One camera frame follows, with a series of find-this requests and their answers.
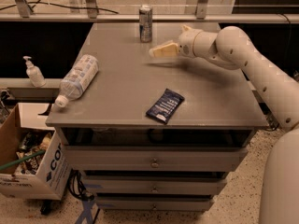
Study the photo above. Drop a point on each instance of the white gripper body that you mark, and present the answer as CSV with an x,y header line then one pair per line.
x,y
186,43

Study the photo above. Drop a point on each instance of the redbull can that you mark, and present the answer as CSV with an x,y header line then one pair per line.
x,y
145,23

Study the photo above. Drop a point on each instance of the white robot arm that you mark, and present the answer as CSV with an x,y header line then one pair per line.
x,y
231,48

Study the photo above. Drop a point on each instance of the blue rxbar wrapper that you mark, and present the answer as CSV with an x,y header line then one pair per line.
x,y
165,107

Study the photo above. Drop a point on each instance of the clear plastic water bottle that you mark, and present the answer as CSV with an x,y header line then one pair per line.
x,y
77,80

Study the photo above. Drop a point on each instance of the white pump sanitizer bottle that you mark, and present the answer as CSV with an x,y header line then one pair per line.
x,y
34,73

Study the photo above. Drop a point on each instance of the cardboard box with snacks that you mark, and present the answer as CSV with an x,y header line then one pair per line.
x,y
23,133

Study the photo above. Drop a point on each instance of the green rod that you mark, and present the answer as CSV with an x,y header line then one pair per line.
x,y
26,158

